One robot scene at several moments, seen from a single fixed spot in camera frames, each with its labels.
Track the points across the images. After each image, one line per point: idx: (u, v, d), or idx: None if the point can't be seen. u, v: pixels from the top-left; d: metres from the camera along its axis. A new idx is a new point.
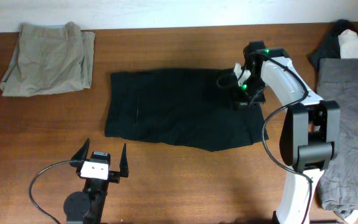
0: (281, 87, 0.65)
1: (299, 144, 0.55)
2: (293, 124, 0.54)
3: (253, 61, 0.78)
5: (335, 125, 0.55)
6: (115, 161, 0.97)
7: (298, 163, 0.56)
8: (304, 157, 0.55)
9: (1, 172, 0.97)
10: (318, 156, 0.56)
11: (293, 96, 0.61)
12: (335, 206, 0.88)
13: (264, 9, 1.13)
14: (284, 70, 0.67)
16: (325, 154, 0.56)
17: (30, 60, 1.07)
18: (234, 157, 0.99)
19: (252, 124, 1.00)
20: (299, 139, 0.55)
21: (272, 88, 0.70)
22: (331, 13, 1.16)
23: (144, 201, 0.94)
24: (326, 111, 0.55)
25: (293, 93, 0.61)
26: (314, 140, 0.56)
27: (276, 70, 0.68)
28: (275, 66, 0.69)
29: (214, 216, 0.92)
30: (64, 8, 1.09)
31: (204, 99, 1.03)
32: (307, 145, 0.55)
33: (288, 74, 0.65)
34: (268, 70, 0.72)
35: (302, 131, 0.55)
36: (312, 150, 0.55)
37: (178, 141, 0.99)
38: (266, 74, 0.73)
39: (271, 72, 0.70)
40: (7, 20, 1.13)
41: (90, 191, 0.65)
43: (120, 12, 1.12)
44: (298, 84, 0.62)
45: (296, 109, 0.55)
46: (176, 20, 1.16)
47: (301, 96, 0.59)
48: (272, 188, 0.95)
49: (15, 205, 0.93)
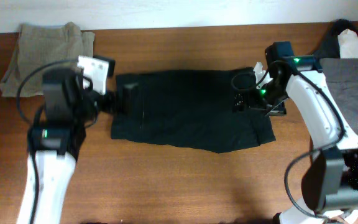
0: (313, 116, 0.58)
1: (326, 193, 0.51)
2: (324, 172, 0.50)
3: (279, 70, 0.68)
5: None
6: (115, 161, 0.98)
7: (321, 210, 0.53)
8: (329, 206, 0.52)
9: (1, 173, 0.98)
10: (346, 206, 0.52)
11: (327, 132, 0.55)
12: None
13: (265, 9, 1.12)
14: (317, 94, 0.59)
16: (354, 203, 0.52)
17: (29, 60, 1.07)
18: (234, 157, 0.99)
19: (259, 126, 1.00)
20: (329, 189, 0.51)
21: (299, 111, 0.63)
22: (330, 13, 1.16)
23: (144, 201, 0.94)
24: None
25: (327, 128, 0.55)
26: (344, 185, 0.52)
27: (307, 90, 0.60)
28: (305, 84, 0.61)
29: (214, 216, 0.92)
30: (63, 9, 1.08)
31: (210, 101, 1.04)
32: (336, 194, 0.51)
33: (322, 101, 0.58)
34: (296, 88, 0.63)
35: (335, 180, 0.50)
36: (340, 200, 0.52)
37: (184, 143, 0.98)
38: (291, 88, 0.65)
39: (298, 89, 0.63)
40: (6, 21, 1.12)
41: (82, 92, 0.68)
43: (119, 12, 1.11)
44: (333, 117, 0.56)
45: (330, 155, 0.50)
46: (176, 20, 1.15)
47: (335, 136, 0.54)
48: (272, 188, 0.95)
49: (17, 205, 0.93)
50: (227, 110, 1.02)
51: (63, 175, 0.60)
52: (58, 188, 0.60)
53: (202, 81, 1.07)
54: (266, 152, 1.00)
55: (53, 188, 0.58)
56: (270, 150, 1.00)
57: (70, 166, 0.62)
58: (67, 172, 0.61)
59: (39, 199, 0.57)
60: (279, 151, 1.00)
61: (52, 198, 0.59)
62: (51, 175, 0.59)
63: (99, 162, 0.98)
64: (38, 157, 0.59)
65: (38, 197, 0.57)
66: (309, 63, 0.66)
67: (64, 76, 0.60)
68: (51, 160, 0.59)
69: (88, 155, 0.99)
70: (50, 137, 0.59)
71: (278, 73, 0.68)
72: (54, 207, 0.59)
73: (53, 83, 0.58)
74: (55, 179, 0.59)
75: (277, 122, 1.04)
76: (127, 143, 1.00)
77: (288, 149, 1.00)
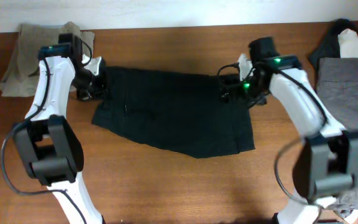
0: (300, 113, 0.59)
1: (314, 180, 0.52)
2: (312, 159, 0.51)
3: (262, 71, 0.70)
5: (353, 165, 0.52)
6: (115, 161, 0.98)
7: (312, 198, 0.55)
8: (321, 192, 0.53)
9: (0, 173, 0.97)
10: (334, 191, 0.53)
11: (311, 122, 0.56)
12: (335, 206, 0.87)
13: (263, 10, 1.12)
14: (299, 88, 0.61)
16: (344, 188, 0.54)
17: (28, 60, 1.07)
18: (234, 156, 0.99)
19: (239, 133, 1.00)
20: (317, 177, 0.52)
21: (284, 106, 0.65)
22: (331, 12, 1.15)
23: (145, 201, 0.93)
24: (348, 143, 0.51)
25: (311, 118, 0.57)
26: (331, 168, 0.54)
27: (289, 88, 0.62)
28: (287, 81, 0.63)
29: (214, 216, 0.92)
30: (63, 9, 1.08)
31: (194, 106, 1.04)
32: (325, 180, 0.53)
33: (303, 94, 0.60)
34: (280, 87, 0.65)
35: (323, 165, 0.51)
36: (328, 184, 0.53)
37: (164, 146, 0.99)
38: (277, 86, 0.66)
39: (283, 86, 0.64)
40: (7, 21, 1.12)
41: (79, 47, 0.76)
43: (119, 12, 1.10)
44: (315, 107, 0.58)
45: (316, 142, 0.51)
46: (177, 19, 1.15)
47: (319, 127, 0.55)
48: (273, 188, 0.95)
49: (15, 205, 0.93)
50: (210, 115, 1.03)
51: (66, 76, 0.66)
52: (64, 76, 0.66)
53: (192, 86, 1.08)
54: (266, 152, 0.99)
55: (63, 73, 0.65)
56: (269, 149, 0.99)
57: (71, 68, 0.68)
58: (69, 71, 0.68)
59: (51, 82, 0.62)
60: (280, 150, 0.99)
61: (63, 81, 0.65)
62: (58, 65, 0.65)
63: (99, 163, 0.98)
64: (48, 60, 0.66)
65: (50, 80, 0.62)
66: (289, 62, 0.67)
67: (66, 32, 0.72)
68: (56, 61, 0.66)
69: (88, 155, 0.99)
70: (53, 51, 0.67)
71: (261, 74, 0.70)
72: (63, 96, 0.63)
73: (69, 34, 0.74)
74: (63, 69, 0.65)
75: (276, 122, 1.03)
76: (127, 144, 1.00)
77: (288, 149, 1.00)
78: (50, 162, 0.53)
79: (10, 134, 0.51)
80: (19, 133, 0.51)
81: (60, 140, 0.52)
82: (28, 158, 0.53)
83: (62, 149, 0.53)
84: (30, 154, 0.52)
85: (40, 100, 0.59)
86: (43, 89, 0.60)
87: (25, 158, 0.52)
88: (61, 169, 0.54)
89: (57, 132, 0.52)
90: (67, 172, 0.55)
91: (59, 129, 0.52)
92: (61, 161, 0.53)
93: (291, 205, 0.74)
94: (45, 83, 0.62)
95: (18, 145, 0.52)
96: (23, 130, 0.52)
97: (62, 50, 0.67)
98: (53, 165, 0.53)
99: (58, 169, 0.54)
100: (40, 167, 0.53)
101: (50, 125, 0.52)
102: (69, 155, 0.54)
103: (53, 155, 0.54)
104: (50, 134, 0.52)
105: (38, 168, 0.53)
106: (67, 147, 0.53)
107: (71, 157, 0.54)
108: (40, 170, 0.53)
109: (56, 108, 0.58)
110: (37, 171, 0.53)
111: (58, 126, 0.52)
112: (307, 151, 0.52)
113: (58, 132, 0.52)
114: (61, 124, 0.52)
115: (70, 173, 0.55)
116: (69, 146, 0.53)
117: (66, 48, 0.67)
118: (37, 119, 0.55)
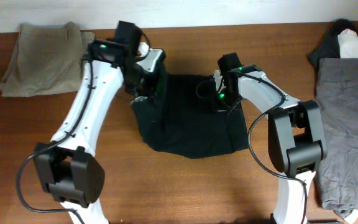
0: (263, 99, 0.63)
1: (286, 150, 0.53)
2: (276, 129, 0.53)
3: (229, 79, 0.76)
5: (317, 129, 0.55)
6: (115, 160, 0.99)
7: (288, 171, 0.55)
8: (294, 165, 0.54)
9: None
10: (306, 162, 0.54)
11: (271, 103, 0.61)
12: (335, 206, 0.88)
13: (263, 10, 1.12)
14: (259, 82, 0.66)
16: (315, 157, 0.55)
17: (28, 60, 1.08)
18: (234, 156, 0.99)
19: (233, 132, 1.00)
20: (287, 147, 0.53)
21: (252, 102, 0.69)
22: (330, 13, 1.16)
23: (145, 201, 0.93)
24: (306, 112, 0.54)
25: (271, 100, 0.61)
26: (299, 141, 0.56)
27: (252, 84, 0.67)
28: (248, 80, 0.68)
29: (215, 216, 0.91)
30: (64, 9, 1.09)
31: (196, 105, 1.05)
32: (296, 150, 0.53)
33: (263, 85, 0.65)
34: (245, 87, 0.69)
35: (288, 135, 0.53)
36: (300, 155, 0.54)
37: (159, 145, 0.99)
38: (243, 90, 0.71)
39: (247, 88, 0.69)
40: (7, 21, 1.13)
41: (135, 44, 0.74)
43: (119, 12, 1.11)
44: (275, 92, 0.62)
45: (276, 114, 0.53)
46: (176, 20, 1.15)
47: (278, 101, 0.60)
48: (273, 188, 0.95)
49: (14, 206, 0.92)
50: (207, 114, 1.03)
51: (111, 86, 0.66)
52: (107, 92, 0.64)
53: (207, 91, 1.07)
54: (266, 152, 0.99)
55: (105, 89, 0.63)
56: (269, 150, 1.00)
57: (118, 78, 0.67)
58: (117, 81, 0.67)
59: (91, 99, 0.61)
60: None
61: (104, 98, 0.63)
62: (104, 79, 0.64)
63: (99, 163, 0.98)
64: (95, 63, 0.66)
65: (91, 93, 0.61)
66: (250, 68, 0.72)
67: (127, 29, 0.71)
68: (105, 67, 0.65)
69: None
70: (107, 51, 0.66)
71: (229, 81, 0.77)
72: (101, 112, 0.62)
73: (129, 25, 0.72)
74: (107, 83, 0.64)
75: None
76: (128, 144, 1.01)
77: None
78: (65, 188, 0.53)
79: (32, 155, 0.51)
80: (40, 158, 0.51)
81: (79, 176, 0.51)
82: (46, 180, 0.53)
83: (80, 183, 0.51)
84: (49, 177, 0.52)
85: (74, 118, 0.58)
86: (79, 108, 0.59)
87: (44, 178, 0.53)
88: (75, 196, 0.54)
89: (78, 168, 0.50)
90: (82, 201, 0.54)
91: (81, 167, 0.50)
92: (77, 190, 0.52)
93: (277, 208, 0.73)
94: (82, 99, 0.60)
95: (38, 167, 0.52)
96: (45, 155, 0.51)
97: (117, 49, 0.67)
98: (69, 190, 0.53)
99: (73, 196, 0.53)
100: (56, 189, 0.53)
101: (74, 160, 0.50)
102: (84, 189, 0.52)
103: (70, 184, 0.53)
104: (71, 168, 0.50)
105: (55, 189, 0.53)
106: (86, 183, 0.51)
107: (86, 191, 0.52)
108: (56, 191, 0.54)
109: (84, 134, 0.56)
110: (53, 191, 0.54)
111: (81, 164, 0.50)
112: (271, 124, 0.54)
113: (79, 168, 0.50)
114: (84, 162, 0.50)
115: (83, 203, 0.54)
116: (86, 182, 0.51)
117: (122, 50, 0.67)
118: (63, 145, 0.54)
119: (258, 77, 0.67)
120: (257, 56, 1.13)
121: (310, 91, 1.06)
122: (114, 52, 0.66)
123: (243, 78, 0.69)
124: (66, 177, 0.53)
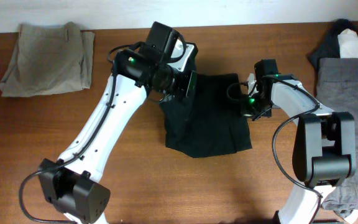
0: (294, 105, 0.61)
1: (311, 158, 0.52)
2: (305, 134, 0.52)
3: (264, 84, 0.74)
5: (349, 142, 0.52)
6: (115, 160, 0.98)
7: (309, 181, 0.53)
8: (317, 176, 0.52)
9: None
10: (330, 176, 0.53)
11: (303, 109, 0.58)
12: (335, 206, 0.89)
13: (263, 9, 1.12)
14: (294, 89, 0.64)
16: (342, 173, 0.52)
17: (28, 60, 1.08)
18: (234, 157, 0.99)
19: (235, 134, 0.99)
20: (313, 155, 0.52)
21: (283, 109, 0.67)
22: (331, 13, 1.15)
23: (145, 201, 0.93)
24: (340, 122, 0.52)
25: (303, 106, 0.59)
26: (328, 152, 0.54)
27: (285, 90, 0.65)
28: (283, 86, 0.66)
29: (215, 216, 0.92)
30: (63, 9, 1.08)
31: (203, 104, 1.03)
32: (322, 160, 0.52)
33: (298, 93, 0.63)
34: (278, 91, 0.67)
35: (316, 143, 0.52)
36: (327, 169, 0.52)
37: (174, 143, 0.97)
38: (276, 96, 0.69)
39: (279, 94, 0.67)
40: (7, 21, 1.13)
41: (168, 48, 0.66)
43: (119, 13, 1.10)
44: (308, 99, 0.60)
45: (308, 119, 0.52)
46: (177, 20, 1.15)
47: (311, 108, 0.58)
48: (273, 188, 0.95)
49: (15, 206, 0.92)
50: (214, 114, 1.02)
51: (133, 103, 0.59)
52: (127, 111, 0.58)
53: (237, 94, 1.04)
54: (266, 152, 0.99)
55: (126, 109, 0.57)
56: (269, 150, 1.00)
57: (142, 96, 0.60)
58: (138, 98, 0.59)
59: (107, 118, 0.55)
60: (279, 150, 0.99)
61: (123, 117, 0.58)
62: (124, 98, 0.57)
63: None
64: (119, 77, 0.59)
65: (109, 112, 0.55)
66: (288, 76, 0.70)
67: (161, 35, 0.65)
68: (130, 83, 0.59)
69: None
70: (135, 65, 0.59)
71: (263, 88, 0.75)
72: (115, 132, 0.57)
73: (162, 28, 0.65)
74: (128, 102, 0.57)
75: (276, 123, 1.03)
76: (128, 144, 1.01)
77: (288, 149, 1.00)
78: (66, 205, 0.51)
79: (38, 173, 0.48)
80: (45, 175, 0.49)
81: (81, 201, 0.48)
82: (49, 195, 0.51)
83: (82, 207, 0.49)
84: (52, 194, 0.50)
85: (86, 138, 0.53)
86: (94, 126, 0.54)
87: (48, 193, 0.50)
88: (76, 214, 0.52)
89: (80, 194, 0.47)
90: (82, 219, 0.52)
91: (84, 194, 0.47)
92: (79, 211, 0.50)
93: (286, 205, 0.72)
94: (99, 116, 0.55)
95: (42, 182, 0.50)
96: (51, 173, 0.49)
97: (145, 61, 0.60)
98: (69, 208, 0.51)
99: (74, 214, 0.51)
100: (58, 204, 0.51)
101: (78, 186, 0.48)
102: (86, 212, 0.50)
103: (72, 205, 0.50)
104: (74, 192, 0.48)
105: (56, 204, 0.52)
106: (86, 208, 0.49)
107: (87, 214, 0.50)
108: (57, 205, 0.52)
109: (95, 156, 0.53)
110: (55, 205, 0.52)
111: (83, 191, 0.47)
112: (301, 129, 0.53)
113: (82, 195, 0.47)
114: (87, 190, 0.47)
115: (84, 221, 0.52)
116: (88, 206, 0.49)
117: (151, 63, 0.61)
118: (70, 164, 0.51)
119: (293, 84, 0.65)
120: (257, 57, 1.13)
121: (310, 92, 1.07)
122: (143, 65, 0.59)
123: (277, 83, 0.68)
124: (69, 193, 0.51)
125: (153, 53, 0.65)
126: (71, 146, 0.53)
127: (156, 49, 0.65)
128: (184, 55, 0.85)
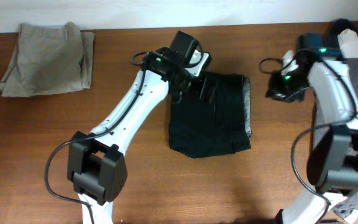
0: (331, 100, 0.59)
1: (328, 169, 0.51)
2: (330, 146, 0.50)
3: (304, 60, 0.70)
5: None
6: None
7: (321, 187, 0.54)
8: (330, 185, 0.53)
9: None
10: (345, 186, 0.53)
11: (340, 113, 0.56)
12: (335, 206, 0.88)
13: (263, 9, 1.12)
14: (336, 79, 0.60)
16: (355, 186, 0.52)
17: (28, 59, 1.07)
18: (234, 157, 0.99)
19: (234, 134, 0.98)
20: (332, 167, 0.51)
21: (317, 96, 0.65)
22: (331, 12, 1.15)
23: (145, 201, 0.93)
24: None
25: (340, 109, 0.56)
26: (349, 163, 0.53)
27: (327, 77, 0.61)
28: (325, 71, 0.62)
29: (215, 216, 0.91)
30: (63, 9, 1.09)
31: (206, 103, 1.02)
32: (339, 172, 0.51)
33: (339, 86, 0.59)
34: (317, 72, 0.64)
35: (339, 157, 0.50)
36: (342, 180, 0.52)
37: (174, 142, 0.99)
38: (314, 76, 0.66)
39: (320, 76, 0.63)
40: (7, 21, 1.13)
41: (189, 52, 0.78)
43: (119, 13, 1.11)
44: (348, 100, 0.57)
45: (338, 131, 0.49)
46: (177, 20, 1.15)
47: (347, 116, 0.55)
48: (272, 188, 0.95)
49: (15, 205, 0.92)
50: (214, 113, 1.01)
51: (157, 94, 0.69)
52: (150, 101, 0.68)
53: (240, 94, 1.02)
54: (266, 152, 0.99)
55: (151, 98, 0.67)
56: (270, 150, 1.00)
57: (164, 90, 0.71)
58: (161, 92, 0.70)
59: (134, 106, 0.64)
60: (279, 150, 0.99)
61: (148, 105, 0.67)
62: (151, 88, 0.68)
63: None
64: (148, 73, 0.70)
65: (137, 98, 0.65)
66: (335, 53, 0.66)
67: (185, 42, 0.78)
68: (156, 78, 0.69)
69: None
70: (161, 65, 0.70)
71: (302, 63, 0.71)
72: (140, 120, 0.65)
73: (186, 36, 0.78)
74: (153, 93, 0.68)
75: (276, 123, 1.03)
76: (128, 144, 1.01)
77: (288, 148, 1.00)
78: (88, 179, 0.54)
79: (67, 142, 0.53)
80: (74, 146, 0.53)
81: (105, 172, 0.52)
82: (73, 168, 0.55)
83: (104, 182, 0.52)
84: (77, 167, 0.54)
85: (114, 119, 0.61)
86: (122, 111, 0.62)
87: (73, 167, 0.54)
88: (94, 191, 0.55)
89: (106, 164, 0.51)
90: (100, 198, 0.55)
91: (111, 165, 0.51)
92: (99, 186, 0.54)
93: (293, 206, 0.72)
94: (127, 104, 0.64)
95: (71, 154, 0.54)
96: (79, 145, 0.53)
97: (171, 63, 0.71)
98: (90, 183, 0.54)
99: (93, 190, 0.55)
100: (81, 177, 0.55)
101: (106, 156, 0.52)
102: (107, 188, 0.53)
103: (94, 180, 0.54)
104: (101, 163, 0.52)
105: (78, 178, 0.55)
106: (109, 182, 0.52)
107: (107, 190, 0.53)
108: (77, 180, 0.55)
109: (122, 135, 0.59)
110: (76, 180, 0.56)
111: (109, 161, 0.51)
112: (328, 139, 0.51)
113: (107, 166, 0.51)
114: (115, 160, 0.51)
115: (100, 198, 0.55)
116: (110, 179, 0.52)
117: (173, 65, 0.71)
118: (102, 139, 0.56)
119: (337, 72, 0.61)
120: (257, 57, 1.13)
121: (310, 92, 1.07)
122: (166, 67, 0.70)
123: (320, 63, 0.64)
124: (91, 170, 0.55)
125: (176, 58, 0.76)
126: (103, 123, 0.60)
127: (178, 53, 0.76)
128: (201, 62, 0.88)
